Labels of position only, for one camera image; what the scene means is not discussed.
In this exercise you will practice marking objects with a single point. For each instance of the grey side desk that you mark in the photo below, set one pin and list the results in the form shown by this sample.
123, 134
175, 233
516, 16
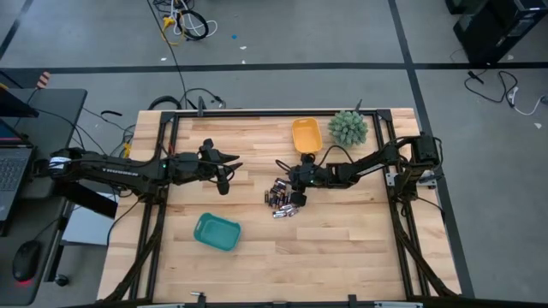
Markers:
55, 128

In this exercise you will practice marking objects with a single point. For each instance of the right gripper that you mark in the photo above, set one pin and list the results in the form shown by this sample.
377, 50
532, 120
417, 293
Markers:
312, 175

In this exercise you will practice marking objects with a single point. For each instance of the black desk bar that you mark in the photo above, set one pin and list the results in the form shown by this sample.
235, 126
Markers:
85, 201

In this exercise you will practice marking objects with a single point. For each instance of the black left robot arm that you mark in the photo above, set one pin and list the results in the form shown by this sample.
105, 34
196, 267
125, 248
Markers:
107, 171

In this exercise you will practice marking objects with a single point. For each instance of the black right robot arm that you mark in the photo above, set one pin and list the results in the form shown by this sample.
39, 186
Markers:
372, 164

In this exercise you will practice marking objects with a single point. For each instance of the silver Energizer battery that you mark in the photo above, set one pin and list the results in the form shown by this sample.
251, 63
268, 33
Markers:
279, 215
293, 211
286, 208

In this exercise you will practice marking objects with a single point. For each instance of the grey laptop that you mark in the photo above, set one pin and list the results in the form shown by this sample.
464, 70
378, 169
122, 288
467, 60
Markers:
13, 171

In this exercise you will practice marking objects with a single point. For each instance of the black computer mouse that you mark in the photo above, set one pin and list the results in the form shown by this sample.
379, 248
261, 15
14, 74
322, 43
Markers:
26, 261

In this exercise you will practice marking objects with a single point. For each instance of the black caster wheel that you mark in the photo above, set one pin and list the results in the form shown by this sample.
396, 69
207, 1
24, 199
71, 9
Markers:
62, 280

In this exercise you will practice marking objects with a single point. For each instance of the yellow plastic basket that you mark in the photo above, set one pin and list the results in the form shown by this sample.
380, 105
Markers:
307, 136

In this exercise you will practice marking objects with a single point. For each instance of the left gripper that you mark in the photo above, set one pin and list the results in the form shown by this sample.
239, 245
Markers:
192, 167

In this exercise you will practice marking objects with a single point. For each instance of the orange black striped object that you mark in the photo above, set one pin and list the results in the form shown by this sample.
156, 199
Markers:
44, 80

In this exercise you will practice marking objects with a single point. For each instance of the green potted succulent plant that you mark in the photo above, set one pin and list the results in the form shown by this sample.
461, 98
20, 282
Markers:
347, 128

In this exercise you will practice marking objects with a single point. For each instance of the white board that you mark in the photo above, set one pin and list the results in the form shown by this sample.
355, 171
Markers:
85, 226

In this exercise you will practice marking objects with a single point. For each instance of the black computer tower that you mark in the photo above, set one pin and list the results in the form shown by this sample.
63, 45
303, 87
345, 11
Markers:
492, 30

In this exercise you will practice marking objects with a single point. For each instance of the teal plastic basket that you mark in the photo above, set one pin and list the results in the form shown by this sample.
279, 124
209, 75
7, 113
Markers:
216, 233

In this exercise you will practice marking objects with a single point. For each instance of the black aluminium table frame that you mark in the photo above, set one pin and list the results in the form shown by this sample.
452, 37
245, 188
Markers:
278, 113

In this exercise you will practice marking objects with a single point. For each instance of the metal table clamp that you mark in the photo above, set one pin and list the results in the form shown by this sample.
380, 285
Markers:
199, 296

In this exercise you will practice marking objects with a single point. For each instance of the black monitor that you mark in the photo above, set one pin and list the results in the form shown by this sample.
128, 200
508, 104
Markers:
13, 107

